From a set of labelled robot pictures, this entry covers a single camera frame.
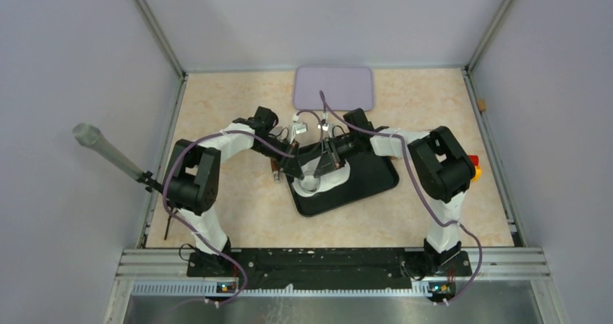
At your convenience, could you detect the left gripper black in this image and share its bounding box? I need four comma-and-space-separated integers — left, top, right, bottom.
253, 136, 304, 179

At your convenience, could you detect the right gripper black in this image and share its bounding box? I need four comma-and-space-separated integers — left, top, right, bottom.
314, 134, 359, 179

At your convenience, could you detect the clear glass cup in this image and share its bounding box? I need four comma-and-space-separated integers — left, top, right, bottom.
299, 175, 320, 192

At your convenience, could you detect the black baking tray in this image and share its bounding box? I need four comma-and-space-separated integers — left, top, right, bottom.
286, 141, 400, 217

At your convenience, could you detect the lilac rectangular tray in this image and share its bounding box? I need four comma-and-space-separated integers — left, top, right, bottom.
293, 64, 374, 111

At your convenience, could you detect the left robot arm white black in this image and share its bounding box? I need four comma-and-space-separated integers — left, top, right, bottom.
161, 107, 304, 276

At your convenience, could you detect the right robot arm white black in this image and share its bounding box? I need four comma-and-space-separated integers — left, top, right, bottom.
314, 108, 477, 275

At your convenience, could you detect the red yellow toy block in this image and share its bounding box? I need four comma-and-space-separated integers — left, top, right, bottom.
468, 155, 482, 182

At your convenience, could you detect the small wooden cork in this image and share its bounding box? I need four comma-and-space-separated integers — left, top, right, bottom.
476, 98, 486, 113

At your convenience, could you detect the grey microphone on tripod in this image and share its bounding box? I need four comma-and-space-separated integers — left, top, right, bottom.
72, 122, 162, 193

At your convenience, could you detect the metal scraper wooden handle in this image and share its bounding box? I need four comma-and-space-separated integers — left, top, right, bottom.
270, 159, 280, 183

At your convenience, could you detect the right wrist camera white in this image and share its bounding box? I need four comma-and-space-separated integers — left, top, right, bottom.
317, 117, 334, 132

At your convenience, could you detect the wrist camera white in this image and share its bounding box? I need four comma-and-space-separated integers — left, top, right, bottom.
290, 114, 308, 139
317, 117, 334, 132

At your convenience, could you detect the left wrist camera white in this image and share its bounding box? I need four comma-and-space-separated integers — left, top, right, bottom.
290, 114, 308, 139

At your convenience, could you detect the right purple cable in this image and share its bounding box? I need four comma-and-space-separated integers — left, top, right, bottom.
319, 90, 484, 307

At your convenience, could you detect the purple cable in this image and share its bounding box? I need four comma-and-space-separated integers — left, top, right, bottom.
319, 90, 484, 307
161, 110, 324, 308

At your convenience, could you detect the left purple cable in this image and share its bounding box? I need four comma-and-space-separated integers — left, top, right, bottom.
161, 110, 324, 308

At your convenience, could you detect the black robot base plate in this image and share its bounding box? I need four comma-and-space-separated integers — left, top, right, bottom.
187, 247, 472, 290

